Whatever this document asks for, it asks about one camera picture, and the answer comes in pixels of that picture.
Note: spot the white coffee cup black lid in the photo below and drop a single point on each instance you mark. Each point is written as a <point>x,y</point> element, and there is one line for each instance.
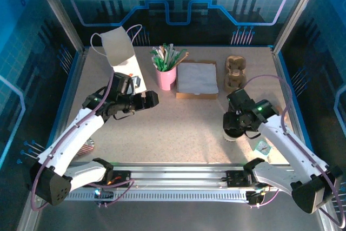
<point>229,139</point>

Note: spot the white printed paper bag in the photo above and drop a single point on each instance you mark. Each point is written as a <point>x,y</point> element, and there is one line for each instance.
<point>119,47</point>

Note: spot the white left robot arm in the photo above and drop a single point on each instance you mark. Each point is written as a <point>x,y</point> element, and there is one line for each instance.
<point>73,139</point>

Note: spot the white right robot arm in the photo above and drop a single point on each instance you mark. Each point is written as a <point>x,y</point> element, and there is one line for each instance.
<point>286,141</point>

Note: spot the pink straw holder cup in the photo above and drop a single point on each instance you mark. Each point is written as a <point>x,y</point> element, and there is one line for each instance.
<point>165,79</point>

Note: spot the teal small packet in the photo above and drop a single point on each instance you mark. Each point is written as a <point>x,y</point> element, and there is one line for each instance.
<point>262,147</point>

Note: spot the brown cardboard napkin tray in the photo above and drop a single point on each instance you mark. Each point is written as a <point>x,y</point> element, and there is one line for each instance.
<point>194,96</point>

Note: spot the brown paper wrapped stirrer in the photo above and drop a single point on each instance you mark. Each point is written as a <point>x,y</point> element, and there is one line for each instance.
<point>183,58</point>

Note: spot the brown pulp cup carrier stack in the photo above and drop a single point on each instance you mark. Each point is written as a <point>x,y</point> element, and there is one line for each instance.
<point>235,71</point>

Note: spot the long green wrapped straw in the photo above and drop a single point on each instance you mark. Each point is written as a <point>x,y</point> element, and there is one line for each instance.
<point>182,52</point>

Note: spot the red striped printed paper cup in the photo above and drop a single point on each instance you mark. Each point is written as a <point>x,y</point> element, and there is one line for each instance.
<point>86,147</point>

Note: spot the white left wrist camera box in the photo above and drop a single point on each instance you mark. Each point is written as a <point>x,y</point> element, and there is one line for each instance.
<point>136,81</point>

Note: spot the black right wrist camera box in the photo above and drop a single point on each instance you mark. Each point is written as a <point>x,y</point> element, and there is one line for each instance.
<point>240,98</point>

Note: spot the aluminium table side rail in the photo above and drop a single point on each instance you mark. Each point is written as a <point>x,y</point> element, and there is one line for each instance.
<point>279,64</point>

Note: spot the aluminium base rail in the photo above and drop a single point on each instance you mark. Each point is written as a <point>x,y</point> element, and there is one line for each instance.
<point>175,175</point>

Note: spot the aluminium frame post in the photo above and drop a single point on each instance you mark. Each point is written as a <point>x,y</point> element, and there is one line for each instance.
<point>62,17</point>
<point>297,12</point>

